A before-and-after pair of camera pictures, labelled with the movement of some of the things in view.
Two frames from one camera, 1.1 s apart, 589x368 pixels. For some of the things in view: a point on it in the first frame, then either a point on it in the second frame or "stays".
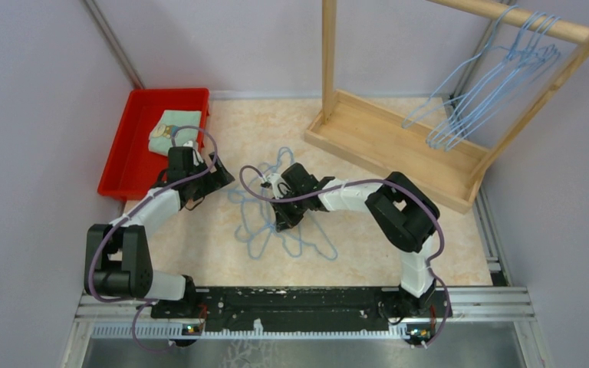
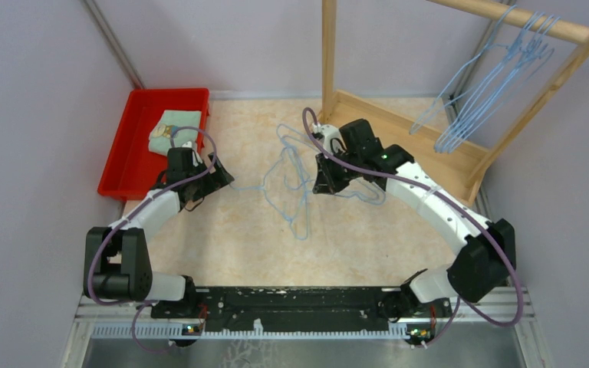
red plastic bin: [131, 169] stays
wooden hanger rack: [425, 139] stays
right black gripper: [284, 220] → [326, 182]
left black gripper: [218, 177] stays
